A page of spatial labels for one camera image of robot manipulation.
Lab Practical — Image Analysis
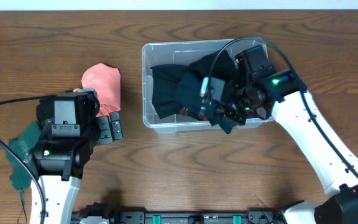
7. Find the black garment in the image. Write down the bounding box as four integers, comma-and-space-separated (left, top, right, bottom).
150, 52, 219, 119

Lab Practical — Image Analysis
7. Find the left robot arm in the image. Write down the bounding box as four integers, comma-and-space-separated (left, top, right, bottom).
29, 88, 123, 223

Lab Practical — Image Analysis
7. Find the red black plaid shirt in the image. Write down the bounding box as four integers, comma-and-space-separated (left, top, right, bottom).
179, 107, 208, 121

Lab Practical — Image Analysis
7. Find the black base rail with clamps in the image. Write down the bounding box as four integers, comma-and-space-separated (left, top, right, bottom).
70, 203, 286, 224

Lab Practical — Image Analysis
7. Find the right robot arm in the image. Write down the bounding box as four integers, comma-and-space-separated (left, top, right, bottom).
200, 45, 358, 223

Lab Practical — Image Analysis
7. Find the salmon pink folded cloth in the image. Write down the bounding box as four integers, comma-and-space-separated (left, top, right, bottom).
81, 63, 121, 117

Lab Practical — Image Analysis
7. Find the clear plastic storage container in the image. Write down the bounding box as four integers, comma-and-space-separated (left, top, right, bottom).
141, 37, 278, 134

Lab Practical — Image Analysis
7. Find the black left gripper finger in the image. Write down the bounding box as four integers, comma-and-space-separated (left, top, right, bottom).
96, 116, 113, 145
109, 111, 123, 141

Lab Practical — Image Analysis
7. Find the dark navy garment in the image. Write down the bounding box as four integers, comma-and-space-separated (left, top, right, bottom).
175, 71, 235, 134

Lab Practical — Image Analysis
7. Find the black folded cloth left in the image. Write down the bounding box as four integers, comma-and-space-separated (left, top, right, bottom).
36, 104, 55, 127

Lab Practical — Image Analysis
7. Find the dark green folded cloth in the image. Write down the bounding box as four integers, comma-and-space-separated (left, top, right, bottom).
5, 120, 42, 191

